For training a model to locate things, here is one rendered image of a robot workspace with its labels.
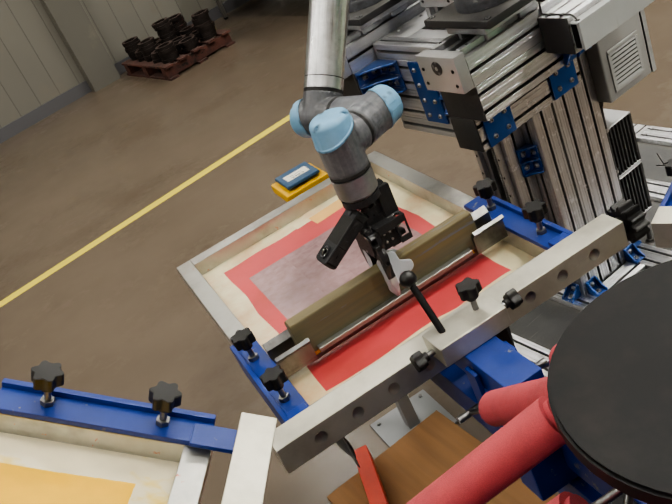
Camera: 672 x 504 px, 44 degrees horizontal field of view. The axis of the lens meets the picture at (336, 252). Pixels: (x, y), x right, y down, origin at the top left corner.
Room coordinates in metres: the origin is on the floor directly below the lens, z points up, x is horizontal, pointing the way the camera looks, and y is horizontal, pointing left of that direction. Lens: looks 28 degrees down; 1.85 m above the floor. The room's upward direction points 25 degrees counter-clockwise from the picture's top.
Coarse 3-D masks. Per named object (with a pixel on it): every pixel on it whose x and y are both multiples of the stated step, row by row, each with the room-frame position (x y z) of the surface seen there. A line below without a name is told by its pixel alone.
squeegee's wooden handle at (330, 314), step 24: (456, 216) 1.38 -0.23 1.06; (432, 240) 1.35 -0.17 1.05; (456, 240) 1.36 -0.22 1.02; (432, 264) 1.34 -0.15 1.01; (360, 288) 1.31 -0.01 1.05; (384, 288) 1.32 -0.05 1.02; (312, 312) 1.29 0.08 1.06; (336, 312) 1.29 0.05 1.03; (360, 312) 1.30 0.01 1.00; (312, 336) 1.28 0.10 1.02
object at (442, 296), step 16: (400, 208) 1.71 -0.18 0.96; (320, 224) 1.80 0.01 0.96; (400, 224) 1.64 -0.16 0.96; (416, 224) 1.60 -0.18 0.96; (320, 240) 1.73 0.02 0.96; (352, 256) 1.60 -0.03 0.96; (480, 256) 1.38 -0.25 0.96; (352, 272) 1.53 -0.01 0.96; (464, 272) 1.35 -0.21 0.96; (480, 272) 1.33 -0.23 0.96; (496, 272) 1.31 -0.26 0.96; (432, 288) 1.35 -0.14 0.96; (448, 288) 1.33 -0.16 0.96; (416, 304) 1.32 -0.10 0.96; (432, 304) 1.30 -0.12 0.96; (448, 304) 1.28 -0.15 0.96; (416, 320) 1.28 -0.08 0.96
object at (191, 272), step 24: (384, 168) 1.86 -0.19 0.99; (408, 168) 1.81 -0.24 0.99; (312, 192) 1.92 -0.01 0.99; (432, 192) 1.64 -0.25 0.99; (456, 192) 1.60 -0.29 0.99; (264, 216) 1.91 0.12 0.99; (288, 216) 1.89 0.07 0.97; (240, 240) 1.85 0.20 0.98; (504, 240) 1.39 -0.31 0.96; (192, 264) 1.83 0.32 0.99; (216, 264) 1.83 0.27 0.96; (192, 288) 1.71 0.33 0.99; (216, 312) 1.56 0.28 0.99
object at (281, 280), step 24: (288, 240) 1.80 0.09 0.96; (240, 264) 1.79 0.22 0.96; (264, 264) 1.74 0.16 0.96; (288, 264) 1.69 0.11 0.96; (312, 264) 1.64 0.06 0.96; (240, 288) 1.68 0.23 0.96; (264, 288) 1.63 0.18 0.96; (288, 288) 1.59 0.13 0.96; (312, 288) 1.54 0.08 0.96; (336, 288) 1.50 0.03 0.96; (264, 312) 1.54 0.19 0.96; (288, 312) 1.49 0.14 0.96; (360, 336) 1.31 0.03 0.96; (384, 336) 1.27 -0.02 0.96; (408, 336) 1.24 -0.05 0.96; (336, 360) 1.27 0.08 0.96; (360, 360) 1.24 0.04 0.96; (336, 384) 1.20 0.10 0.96
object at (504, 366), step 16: (480, 352) 1.01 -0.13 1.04; (496, 352) 0.99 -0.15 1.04; (512, 352) 0.97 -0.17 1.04; (464, 368) 1.03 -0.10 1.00; (480, 368) 0.97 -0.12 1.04; (496, 368) 0.96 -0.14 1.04; (512, 368) 0.94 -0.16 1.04; (528, 368) 0.93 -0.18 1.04; (496, 384) 0.94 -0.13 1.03; (512, 384) 0.91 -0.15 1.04
